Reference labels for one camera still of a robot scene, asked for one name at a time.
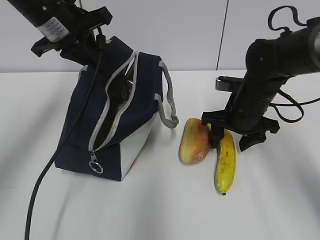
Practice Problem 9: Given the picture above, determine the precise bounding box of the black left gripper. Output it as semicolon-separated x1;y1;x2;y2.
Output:
31;6;113;66

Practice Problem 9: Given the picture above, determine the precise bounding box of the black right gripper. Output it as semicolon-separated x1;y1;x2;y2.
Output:
201;94;280;152

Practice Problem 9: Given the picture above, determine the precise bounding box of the yellow banana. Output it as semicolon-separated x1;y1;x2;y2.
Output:
214;129;237;196

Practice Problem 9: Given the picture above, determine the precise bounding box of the brown green mango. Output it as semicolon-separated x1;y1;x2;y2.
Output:
178;118;211;165

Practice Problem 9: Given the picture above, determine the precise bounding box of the navy blue lunch bag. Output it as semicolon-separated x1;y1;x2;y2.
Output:
54;36;179;181

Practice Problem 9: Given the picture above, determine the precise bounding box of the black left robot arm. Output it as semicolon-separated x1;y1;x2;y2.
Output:
9;0;113;66

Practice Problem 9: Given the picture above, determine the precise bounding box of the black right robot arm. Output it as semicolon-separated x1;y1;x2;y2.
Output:
201;17;320;151

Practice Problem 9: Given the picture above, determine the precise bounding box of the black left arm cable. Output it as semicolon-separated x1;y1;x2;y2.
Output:
24;26;107;240

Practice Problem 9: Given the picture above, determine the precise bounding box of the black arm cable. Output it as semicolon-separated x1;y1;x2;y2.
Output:
268;5;320;123
24;26;107;240

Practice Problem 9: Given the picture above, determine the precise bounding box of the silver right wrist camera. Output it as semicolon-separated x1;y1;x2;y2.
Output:
215;76;244;93

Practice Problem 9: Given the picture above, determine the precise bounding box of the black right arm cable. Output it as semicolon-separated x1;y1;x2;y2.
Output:
268;5;320;123

